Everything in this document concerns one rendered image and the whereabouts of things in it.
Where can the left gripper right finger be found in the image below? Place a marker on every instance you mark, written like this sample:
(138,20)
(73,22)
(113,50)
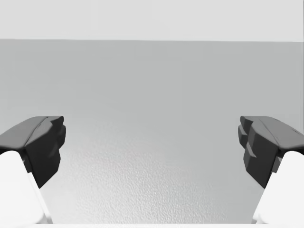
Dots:
(273,161)

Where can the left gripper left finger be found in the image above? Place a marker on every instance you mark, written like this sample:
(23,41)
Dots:
(28,161)

